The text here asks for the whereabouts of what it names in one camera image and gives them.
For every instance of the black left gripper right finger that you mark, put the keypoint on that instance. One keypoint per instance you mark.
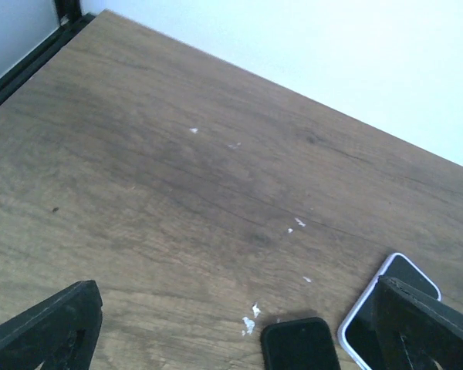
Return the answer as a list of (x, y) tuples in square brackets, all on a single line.
[(414, 330)]

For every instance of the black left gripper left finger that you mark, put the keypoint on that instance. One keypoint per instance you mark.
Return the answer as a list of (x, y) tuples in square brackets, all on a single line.
[(60, 332)]

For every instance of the phone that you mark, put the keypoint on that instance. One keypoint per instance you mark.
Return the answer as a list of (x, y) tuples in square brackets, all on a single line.
[(299, 344), (356, 334)]

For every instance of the phone in black case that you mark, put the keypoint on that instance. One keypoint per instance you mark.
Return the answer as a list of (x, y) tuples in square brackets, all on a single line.
[(299, 344)]

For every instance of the black enclosure frame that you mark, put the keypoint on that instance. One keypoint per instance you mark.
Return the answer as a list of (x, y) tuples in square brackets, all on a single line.
[(31, 33)]

